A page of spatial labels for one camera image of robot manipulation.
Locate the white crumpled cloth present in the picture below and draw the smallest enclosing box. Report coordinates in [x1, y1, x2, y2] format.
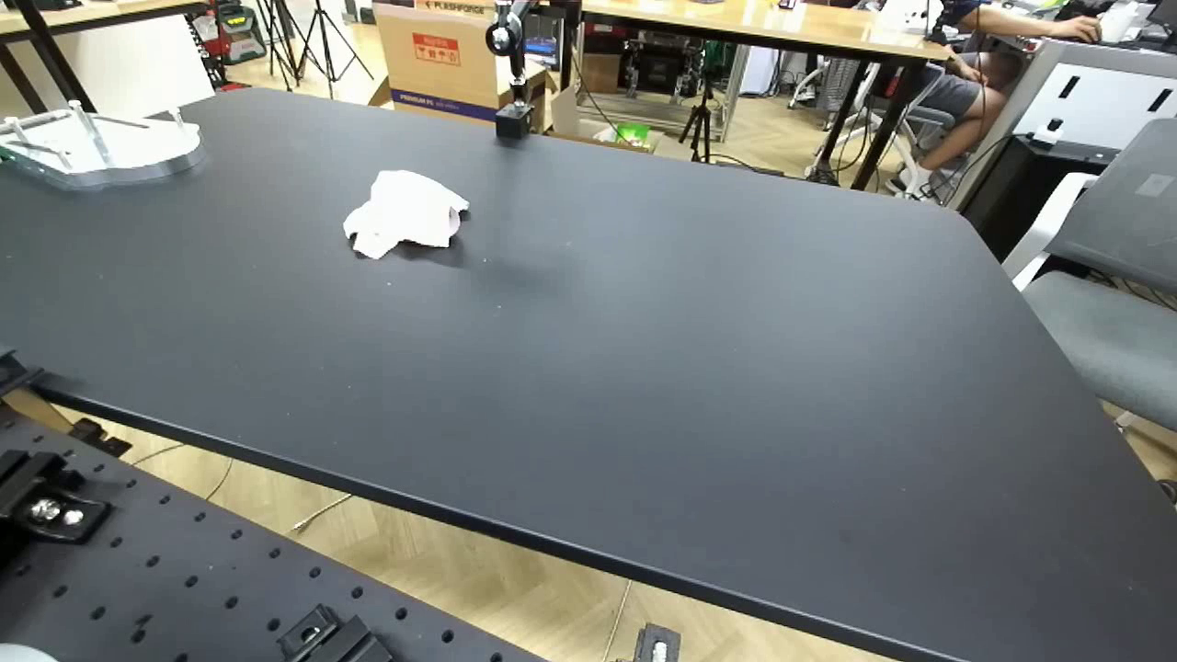
[341, 170, 469, 261]

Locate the small black tripod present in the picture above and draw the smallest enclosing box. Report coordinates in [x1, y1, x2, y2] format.
[680, 86, 713, 160]

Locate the cardboard box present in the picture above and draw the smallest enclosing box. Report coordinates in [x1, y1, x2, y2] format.
[373, 3, 500, 120]

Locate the wooden desk background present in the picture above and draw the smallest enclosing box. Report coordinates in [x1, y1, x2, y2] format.
[580, 0, 950, 191]

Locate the seated person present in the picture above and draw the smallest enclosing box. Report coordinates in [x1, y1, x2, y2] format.
[921, 0, 1102, 174]

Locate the grey office chair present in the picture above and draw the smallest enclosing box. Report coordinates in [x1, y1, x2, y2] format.
[1024, 116, 1177, 428]

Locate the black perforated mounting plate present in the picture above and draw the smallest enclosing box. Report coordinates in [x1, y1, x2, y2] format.
[0, 414, 538, 662]

